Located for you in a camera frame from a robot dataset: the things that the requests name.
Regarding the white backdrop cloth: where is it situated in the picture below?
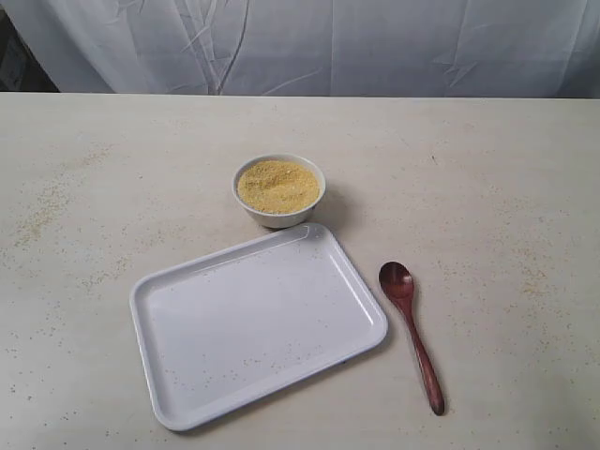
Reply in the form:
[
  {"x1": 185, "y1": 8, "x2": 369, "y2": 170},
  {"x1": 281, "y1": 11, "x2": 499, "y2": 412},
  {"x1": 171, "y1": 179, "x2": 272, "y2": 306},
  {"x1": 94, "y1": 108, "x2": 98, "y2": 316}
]
[{"x1": 3, "y1": 0, "x2": 599, "y2": 98}]

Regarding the white ceramic bowl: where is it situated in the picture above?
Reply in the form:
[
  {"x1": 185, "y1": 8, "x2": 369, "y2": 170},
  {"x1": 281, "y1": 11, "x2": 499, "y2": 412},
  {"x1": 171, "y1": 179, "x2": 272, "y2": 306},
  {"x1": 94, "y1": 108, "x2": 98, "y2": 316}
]
[{"x1": 232, "y1": 154, "x2": 326, "y2": 229}]

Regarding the tan granular powder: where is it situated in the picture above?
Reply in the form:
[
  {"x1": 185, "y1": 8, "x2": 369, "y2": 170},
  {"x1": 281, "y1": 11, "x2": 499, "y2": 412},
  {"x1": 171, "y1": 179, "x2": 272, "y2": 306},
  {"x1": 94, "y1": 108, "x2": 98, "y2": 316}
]
[{"x1": 237, "y1": 160, "x2": 321, "y2": 215}]

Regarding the white rectangular plastic tray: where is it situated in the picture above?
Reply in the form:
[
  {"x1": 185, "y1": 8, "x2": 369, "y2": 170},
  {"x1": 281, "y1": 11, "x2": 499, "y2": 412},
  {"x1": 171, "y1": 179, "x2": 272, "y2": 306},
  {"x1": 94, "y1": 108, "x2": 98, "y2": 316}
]
[{"x1": 129, "y1": 223, "x2": 388, "y2": 431}]

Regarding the dark red wooden spoon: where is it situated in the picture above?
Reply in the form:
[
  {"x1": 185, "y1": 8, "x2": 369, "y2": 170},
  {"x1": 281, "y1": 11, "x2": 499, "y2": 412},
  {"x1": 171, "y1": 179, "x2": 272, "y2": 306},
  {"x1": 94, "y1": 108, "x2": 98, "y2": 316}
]
[{"x1": 379, "y1": 262, "x2": 445, "y2": 416}]

